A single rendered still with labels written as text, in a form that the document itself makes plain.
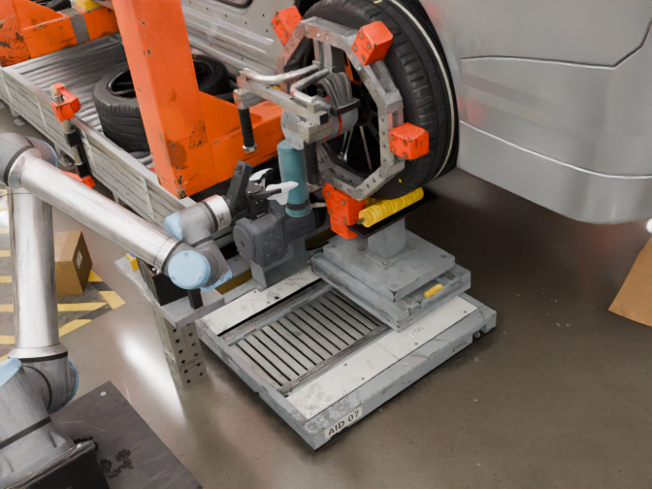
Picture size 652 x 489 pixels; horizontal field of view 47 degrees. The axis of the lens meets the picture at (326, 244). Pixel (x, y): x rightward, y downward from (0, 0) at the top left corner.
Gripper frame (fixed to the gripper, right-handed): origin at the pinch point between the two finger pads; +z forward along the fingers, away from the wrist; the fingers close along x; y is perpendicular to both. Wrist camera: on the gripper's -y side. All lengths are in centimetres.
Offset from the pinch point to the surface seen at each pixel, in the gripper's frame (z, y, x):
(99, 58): 60, 57, -297
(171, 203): 1, 48, -89
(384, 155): 30.5, 3.4, 7.8
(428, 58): 47, -21, 9
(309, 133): 8.6, -10.3, 2.2
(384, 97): 31.2, -14.8, 8.3
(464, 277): 65, 67, 8
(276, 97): 11.4, -14.4, -16.7
